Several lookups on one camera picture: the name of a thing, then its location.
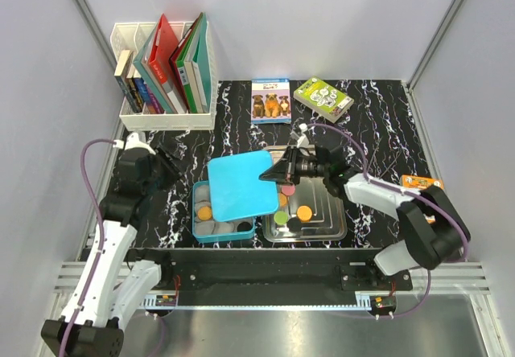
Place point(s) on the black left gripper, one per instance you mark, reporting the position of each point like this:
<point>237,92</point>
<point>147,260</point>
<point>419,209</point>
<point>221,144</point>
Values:
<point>169,162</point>

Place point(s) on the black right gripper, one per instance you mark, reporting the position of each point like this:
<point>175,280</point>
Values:
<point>285,170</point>

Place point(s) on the orange round cracker cookie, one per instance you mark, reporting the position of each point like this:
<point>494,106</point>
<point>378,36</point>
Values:
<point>204,213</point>
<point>304,213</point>
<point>283,200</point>

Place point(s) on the teal box lid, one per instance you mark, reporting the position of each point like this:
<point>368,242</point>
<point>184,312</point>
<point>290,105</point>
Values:
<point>236,192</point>

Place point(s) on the black sandwich cookie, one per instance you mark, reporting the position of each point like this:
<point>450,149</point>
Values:
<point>294,224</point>
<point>244,226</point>

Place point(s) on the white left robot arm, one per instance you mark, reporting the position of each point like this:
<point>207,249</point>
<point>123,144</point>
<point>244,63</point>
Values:
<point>94,320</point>

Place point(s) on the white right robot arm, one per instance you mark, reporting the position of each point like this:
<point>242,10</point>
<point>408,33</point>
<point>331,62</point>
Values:
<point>431,228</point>

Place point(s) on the pink round cookie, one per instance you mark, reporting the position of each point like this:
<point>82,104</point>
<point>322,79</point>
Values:
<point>288,190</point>

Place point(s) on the green round cookie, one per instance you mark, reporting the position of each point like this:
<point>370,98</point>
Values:
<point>281,218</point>

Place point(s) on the teal cookie box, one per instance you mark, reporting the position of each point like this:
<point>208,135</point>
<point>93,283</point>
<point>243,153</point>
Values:
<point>212,231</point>

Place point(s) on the steel baking tray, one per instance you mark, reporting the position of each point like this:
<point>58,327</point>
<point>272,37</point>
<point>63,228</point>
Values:
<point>327,223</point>

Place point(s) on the dog picture book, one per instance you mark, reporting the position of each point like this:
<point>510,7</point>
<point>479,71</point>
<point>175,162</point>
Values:
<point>270,101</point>

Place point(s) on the teal grey book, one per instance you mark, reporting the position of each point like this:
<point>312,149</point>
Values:
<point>155,79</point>

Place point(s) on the dark blue paperback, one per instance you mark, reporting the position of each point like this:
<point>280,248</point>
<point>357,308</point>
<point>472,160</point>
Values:
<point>144,93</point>

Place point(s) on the tan spine paperback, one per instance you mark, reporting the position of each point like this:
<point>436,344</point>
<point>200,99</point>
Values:
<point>124,63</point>

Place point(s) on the orange book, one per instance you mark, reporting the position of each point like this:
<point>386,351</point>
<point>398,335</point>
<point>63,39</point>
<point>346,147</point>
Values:
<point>419,183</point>

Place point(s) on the white file organizer rack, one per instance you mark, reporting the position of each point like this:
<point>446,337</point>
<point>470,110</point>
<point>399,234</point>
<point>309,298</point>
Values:
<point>131,36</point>

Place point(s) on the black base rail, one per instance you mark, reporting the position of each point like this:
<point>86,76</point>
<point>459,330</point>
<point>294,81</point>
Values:
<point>272,277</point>

